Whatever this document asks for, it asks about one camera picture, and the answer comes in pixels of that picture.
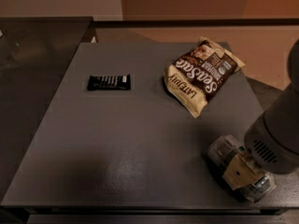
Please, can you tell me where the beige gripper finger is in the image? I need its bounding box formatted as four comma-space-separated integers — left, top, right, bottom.
222, 151, 265, 190

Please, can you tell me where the silver 7up soda can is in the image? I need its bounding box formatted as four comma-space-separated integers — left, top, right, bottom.
207, 134, 277, 203

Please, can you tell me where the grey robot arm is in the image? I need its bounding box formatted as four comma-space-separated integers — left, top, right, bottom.
222, 40, 299, 189

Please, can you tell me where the brown sea salt chip bag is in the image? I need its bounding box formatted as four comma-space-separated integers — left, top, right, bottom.
164, 37, 245, 118

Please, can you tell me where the black snack bar wrapper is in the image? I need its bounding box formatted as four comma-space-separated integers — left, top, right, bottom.
87, 75, 131, 91

